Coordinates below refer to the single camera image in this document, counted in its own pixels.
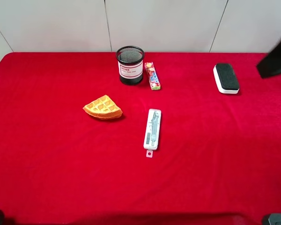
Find white black board eraser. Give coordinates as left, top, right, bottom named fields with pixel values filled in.
left=213, top=63, right=240, bottom=94

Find dark right base corner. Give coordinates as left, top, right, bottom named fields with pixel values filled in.
left=262, top=213, right=281, bottom=225

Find candy stick pack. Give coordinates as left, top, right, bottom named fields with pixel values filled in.
left=144, top=62, right=161, bottom=90

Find white compass case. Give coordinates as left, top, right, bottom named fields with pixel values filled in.
left=143, top=109, right=162, bottom=158

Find black mesh pen cup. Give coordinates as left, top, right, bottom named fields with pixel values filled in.
left=116, top=45, right=145, bottom=85

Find red velvet tablecloth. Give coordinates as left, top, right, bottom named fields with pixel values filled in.
left=0, top=52, right=281, bottom=225

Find orange waffle wedge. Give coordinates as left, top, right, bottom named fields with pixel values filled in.
left=83, top=95, right=123, bottom=120

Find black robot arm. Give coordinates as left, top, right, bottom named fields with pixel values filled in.
left=256, top=40, right=281, bottom=78

